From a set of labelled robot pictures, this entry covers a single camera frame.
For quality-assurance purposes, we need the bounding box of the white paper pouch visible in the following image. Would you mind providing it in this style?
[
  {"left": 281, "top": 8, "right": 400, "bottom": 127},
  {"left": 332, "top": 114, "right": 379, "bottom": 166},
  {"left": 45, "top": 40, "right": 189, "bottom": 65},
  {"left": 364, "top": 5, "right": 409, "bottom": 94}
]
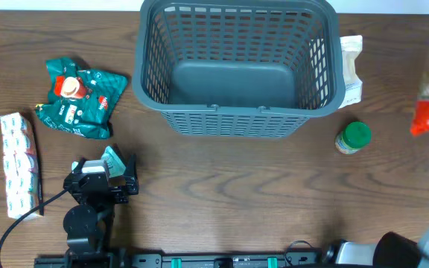
[{"left": 340, "top": 35, "right": 363, "bottom": 109}]

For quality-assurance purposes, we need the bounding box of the green lid jar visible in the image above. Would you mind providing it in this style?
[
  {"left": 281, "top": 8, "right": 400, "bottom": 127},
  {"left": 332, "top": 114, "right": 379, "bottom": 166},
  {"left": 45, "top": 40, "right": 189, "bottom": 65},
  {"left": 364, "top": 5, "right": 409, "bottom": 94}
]
[{"left": 334, "top": 121, "right": 372, "bottom": 155}]

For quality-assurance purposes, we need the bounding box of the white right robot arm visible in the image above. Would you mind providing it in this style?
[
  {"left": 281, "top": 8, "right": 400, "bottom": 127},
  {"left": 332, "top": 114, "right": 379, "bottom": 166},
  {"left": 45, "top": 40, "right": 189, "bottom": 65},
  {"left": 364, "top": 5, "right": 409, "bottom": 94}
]
[{"left": 322, "top": 75, "right": 429, "bottom": 267}]

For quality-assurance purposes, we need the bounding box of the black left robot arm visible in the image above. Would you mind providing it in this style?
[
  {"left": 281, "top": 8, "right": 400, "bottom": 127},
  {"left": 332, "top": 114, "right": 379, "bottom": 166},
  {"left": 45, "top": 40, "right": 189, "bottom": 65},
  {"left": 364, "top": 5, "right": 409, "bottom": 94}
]
[{"left": 63, "top": 155, "right": 139, "bottom": 267}]

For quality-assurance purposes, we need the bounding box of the white tissue pack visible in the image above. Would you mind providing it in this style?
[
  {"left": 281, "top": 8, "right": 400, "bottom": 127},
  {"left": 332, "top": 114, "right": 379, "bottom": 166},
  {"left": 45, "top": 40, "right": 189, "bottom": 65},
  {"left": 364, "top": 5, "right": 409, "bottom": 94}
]
[{"left": 0, "top": 112, "right": 42, "bottom": 219}]

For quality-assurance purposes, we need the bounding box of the small teal packet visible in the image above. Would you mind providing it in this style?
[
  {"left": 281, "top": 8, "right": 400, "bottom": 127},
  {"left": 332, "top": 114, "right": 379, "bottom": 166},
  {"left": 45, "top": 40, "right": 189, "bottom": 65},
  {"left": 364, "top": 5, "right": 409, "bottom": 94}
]
[{"left": 71, "top": 145, "right": 127, "bottom": 179}]

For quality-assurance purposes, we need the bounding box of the green coffee bag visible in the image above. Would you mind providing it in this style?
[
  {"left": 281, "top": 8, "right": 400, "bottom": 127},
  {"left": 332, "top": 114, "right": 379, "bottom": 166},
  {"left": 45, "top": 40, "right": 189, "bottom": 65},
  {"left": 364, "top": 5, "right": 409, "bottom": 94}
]
[{"left": 35, "top": 57, "right": 128, "bottom": 139}]

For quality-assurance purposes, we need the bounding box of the grey plastic basket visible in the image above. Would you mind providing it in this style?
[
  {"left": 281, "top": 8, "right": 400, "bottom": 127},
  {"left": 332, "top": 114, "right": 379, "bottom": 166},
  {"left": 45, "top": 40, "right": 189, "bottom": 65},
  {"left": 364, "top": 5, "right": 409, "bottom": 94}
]
[{"left": 132, "top": 0, "right": 346, "bottom": 138}]

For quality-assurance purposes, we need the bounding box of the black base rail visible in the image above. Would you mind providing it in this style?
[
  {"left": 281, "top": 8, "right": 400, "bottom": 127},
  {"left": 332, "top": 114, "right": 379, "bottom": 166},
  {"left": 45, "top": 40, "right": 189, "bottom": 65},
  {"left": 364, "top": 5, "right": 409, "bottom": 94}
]
[{"left": 34, "top": 251, "right": 409, "bottom": 268}]

